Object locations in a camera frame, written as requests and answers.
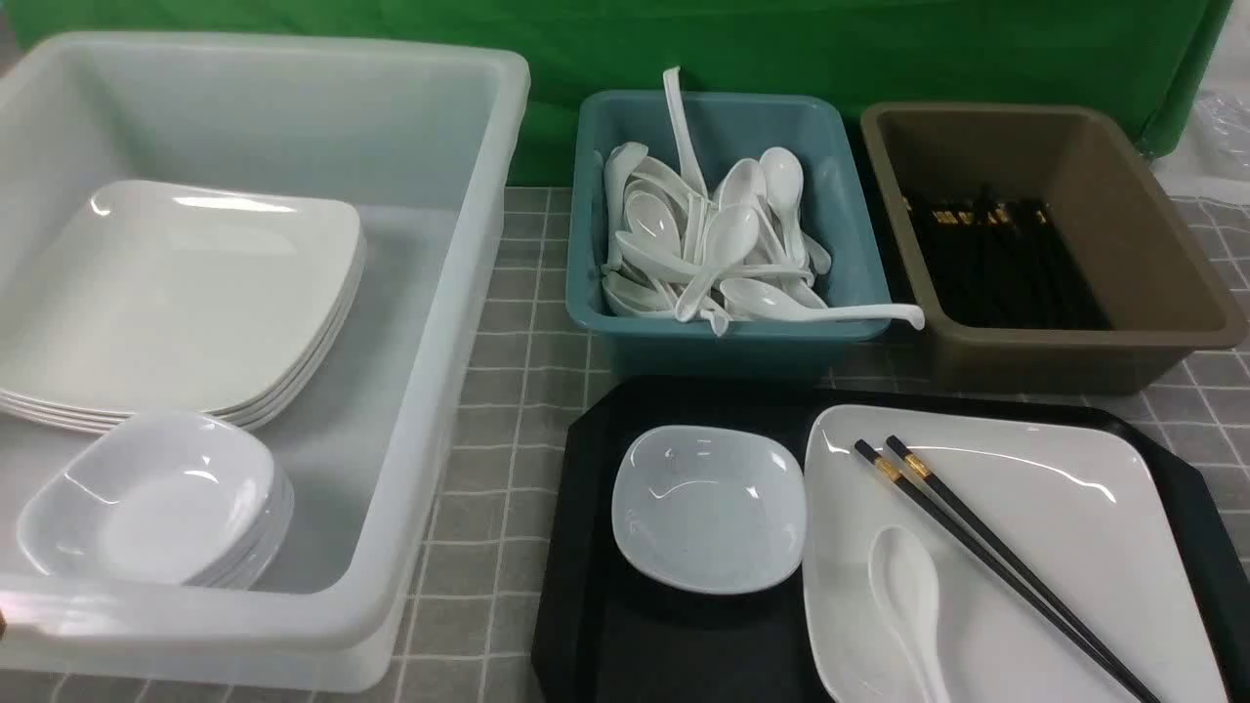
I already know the small white square bowl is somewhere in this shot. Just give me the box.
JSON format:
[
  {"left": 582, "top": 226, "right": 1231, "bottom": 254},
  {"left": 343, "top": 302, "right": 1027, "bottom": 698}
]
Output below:
[{"left": 610, "top": 427, "right": 808, "bottom": 595}]

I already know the black chopstick gold band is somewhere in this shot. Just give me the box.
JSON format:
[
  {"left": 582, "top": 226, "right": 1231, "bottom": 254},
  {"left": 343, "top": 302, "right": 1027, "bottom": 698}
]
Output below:
[
  {"left": 854, "top": 438, "right": 1146, "bottom": 703},
  {"left": 885, "top": 434, "right": 1163, "bottom": 703}
]

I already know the white ceramic soup spoon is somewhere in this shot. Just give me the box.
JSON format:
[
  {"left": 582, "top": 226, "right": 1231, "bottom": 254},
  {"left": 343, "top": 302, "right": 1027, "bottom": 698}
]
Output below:
[{"left": 868, "top": 525, "right": 951, "bottom": 702}]

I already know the large white square plate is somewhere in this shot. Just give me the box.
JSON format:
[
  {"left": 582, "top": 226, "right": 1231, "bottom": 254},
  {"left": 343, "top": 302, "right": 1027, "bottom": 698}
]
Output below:
[{"left": 801, "top": 404, "right": 1233, "bottom": 702}]

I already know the pile of white soup spoons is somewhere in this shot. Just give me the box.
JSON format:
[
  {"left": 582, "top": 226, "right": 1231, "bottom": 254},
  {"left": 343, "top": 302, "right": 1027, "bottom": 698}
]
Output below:
[{"left": 600, "top": 143, "right": 833, "bottom": 336}]

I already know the white spoon over bin edge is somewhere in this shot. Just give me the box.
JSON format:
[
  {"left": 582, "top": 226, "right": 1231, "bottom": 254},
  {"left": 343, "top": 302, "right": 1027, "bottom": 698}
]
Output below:
[{"left": 718, "top": 276, "right": 926, "bottom": 330}]

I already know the white spoon standing upright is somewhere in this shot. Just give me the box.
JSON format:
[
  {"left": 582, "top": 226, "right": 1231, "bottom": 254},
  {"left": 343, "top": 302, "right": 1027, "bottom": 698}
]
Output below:
[{"left": 663, "top": 66, "right": 708, "bottom": 196}]

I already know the black plastic serving tray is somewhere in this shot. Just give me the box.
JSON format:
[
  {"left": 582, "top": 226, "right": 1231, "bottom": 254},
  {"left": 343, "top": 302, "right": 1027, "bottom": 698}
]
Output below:
[{"left": 531, "top": 377, "right": 1248, "bottom": 702}]

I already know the large translucent white plastic bin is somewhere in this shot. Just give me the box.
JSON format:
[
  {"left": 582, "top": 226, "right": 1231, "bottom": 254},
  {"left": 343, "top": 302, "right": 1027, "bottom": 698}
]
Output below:
[{"left": 3, "top": 33, "right": 530, "bottom": 702}]

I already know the teal plastic spoon bin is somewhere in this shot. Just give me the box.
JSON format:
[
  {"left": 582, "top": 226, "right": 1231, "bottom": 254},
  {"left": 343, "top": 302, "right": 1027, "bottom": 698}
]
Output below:
[{"left": 565, "top": 89, "right": 893, "bottom": 380}]

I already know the grey checkered table cloth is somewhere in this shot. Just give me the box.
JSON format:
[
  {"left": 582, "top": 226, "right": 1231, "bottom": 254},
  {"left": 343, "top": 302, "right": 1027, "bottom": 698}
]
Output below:
[{"left": 3, "top": 186, "right": 1248, "bottom": 702}]

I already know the bundle of black chopsticks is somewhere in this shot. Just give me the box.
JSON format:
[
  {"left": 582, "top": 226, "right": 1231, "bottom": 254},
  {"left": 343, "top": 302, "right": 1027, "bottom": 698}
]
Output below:
[{"left": 903, "top": 181, "right": 1113, "bottom": 331}]

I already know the brown plastic chopstick bin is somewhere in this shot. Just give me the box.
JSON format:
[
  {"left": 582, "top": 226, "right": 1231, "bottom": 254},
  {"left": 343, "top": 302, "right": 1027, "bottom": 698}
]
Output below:
[{"left": 860, "top": 103, "right": 1248, "bottom": 394}]

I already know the stack of white square plates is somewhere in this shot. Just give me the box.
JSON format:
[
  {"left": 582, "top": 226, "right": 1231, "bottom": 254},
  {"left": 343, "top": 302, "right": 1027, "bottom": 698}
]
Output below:
[{"left": 1, "top": 180, "right": 368, "bottom": 434}]

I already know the stack of small white bowls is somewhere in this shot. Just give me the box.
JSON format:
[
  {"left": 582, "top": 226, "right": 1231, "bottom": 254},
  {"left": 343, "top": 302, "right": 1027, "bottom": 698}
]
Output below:
[{"left": 15, "top": 412, "right": 295, "bottom": 589}]

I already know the green backdrop cloth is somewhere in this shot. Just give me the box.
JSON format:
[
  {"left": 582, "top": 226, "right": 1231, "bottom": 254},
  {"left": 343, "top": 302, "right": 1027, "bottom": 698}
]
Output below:
[{"left": 3, "top": 1, "right": 1231, "bottom": 186}]

